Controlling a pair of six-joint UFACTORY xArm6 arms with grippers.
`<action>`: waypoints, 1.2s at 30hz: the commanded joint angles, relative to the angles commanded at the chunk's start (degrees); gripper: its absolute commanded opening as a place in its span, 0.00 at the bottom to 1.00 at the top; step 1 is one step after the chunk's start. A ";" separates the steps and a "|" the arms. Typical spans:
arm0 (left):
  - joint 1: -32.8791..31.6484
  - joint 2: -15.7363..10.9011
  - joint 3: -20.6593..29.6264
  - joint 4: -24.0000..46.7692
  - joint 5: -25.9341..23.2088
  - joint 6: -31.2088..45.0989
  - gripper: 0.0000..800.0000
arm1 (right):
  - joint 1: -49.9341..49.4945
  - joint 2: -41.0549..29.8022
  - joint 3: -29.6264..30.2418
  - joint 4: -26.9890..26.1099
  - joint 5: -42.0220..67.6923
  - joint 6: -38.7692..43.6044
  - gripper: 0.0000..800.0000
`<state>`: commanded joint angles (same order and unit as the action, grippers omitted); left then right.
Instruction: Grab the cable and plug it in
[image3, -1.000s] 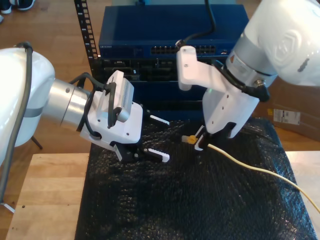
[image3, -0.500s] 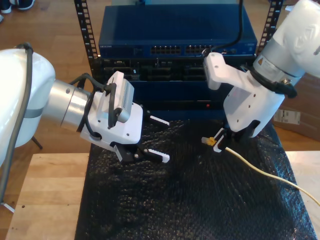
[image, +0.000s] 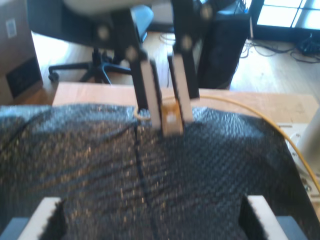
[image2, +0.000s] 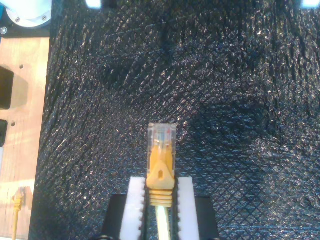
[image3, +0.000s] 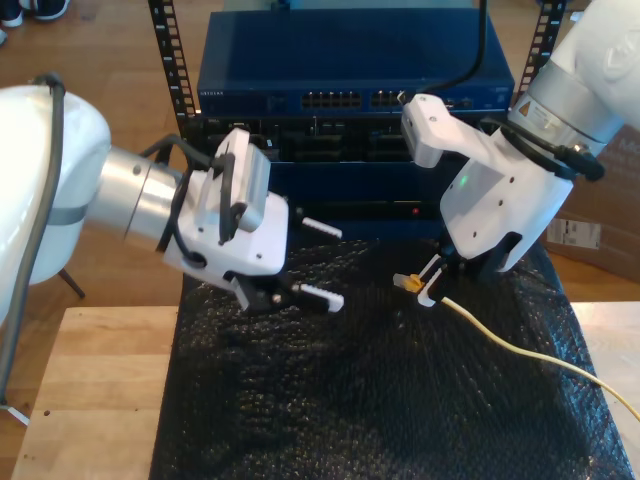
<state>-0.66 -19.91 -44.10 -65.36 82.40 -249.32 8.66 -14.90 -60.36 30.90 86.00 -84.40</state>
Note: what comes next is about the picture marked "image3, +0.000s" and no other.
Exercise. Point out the black bubble-wrap mat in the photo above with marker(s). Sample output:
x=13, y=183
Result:
x=350, y=400

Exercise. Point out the blue network switch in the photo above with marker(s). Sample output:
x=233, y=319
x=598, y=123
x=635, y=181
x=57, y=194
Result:
x=350, y=50

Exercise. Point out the brown cardboard monitor box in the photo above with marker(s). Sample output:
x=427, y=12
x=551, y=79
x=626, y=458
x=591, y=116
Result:
x=610, y=240

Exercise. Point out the black perforated rack post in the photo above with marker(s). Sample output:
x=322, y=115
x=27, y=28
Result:
x=542, y=30
x=170, y=45

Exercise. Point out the blue rack base plate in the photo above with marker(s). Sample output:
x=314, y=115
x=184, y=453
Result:
x=390, y=230

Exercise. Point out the black rack shelf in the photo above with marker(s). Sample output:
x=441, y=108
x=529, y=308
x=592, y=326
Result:
x=350, y=185

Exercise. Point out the white floor foot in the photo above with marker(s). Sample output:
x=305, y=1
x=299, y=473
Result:
x=17, y=416

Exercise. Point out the white crumpled paper scrap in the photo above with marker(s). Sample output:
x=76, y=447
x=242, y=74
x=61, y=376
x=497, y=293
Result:
x=575, y=17

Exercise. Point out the black rack server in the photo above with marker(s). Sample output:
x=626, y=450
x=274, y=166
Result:
x=325, y=145

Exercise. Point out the person's shoe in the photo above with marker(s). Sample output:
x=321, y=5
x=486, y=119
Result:
x=2, y=36
x=12, y=17
x=52, y=9

